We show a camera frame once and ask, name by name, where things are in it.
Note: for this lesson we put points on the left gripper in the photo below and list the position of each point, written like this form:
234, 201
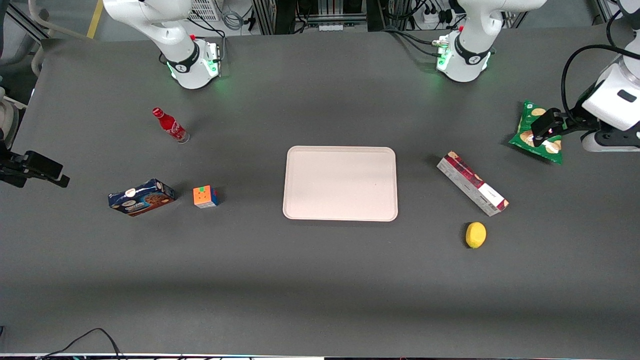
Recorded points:
573, 121

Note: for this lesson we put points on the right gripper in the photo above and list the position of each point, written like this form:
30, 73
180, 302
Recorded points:
11, 169

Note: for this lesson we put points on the red cookie box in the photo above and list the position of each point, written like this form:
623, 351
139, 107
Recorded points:
472, 183

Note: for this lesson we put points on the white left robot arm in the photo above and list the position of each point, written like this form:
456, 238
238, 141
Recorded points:
465, 60

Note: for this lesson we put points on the blue cookie box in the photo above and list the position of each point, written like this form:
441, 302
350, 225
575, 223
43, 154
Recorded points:
141, 197

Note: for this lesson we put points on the beige plastic tray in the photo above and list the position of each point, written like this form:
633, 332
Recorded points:
340, 183

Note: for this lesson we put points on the green chip bag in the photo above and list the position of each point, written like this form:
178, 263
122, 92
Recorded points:
522, 135

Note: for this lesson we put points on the yellow lemon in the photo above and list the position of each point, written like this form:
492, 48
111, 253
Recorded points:
476, 235

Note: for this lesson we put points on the red soda bottle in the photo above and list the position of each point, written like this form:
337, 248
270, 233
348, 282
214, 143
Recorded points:
171, 126

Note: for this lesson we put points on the colourful puzzle cube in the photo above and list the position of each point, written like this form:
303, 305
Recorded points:
205, 197

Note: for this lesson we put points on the white power strip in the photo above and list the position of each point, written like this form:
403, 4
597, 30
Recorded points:
434, 15

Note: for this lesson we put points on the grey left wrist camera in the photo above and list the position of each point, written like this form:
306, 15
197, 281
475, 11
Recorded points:
610, 142

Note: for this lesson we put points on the white tube frame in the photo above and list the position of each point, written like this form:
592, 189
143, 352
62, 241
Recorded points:
42, 25

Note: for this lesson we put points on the aluminium frame post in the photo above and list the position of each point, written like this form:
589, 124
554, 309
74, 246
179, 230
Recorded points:
264, 15

